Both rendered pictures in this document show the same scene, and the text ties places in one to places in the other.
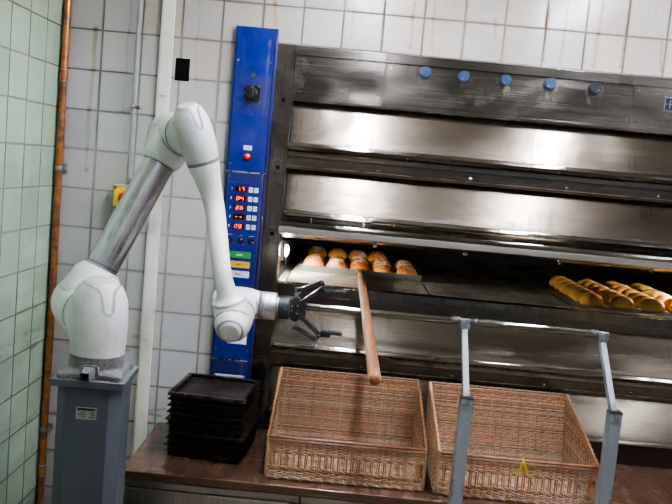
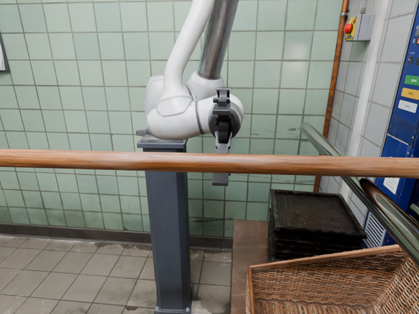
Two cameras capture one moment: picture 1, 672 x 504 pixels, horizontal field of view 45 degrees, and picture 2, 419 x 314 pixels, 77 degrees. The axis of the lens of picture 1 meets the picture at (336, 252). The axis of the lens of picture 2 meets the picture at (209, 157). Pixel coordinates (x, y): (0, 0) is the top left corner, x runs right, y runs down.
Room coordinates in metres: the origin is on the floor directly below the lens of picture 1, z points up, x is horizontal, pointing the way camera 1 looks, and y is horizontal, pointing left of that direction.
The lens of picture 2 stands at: (2.60, -0.49, 1.34)
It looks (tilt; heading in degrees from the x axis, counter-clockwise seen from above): 21 degrees down; 95
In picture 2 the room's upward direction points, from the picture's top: straight up
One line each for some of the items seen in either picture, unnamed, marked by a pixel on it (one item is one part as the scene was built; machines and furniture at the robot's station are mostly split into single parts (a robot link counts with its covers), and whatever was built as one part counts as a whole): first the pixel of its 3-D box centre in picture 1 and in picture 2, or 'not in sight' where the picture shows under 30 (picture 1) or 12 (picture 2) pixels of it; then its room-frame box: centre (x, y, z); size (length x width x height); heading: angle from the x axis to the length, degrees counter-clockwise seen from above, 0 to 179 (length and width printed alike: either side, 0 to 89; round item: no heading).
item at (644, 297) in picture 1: (617, 293); not in sight; (3.59, -1.26, 1.21); 0.61 x 0.48 x 0.06; 179
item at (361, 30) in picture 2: (127, 197); (359, 28); (3.14, 0.82, 1.46); 0.10 x 0.07 x 0.10; 89
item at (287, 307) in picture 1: (292, 308); (224, 126); (2.59, 0.12, 1.19); 0.09 x 0.07 x 0.08; 90
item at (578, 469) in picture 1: (505, 440); not in sight; (2.89, -0.68, 0.72); 0.56 x 0.49 x 0.28; 90
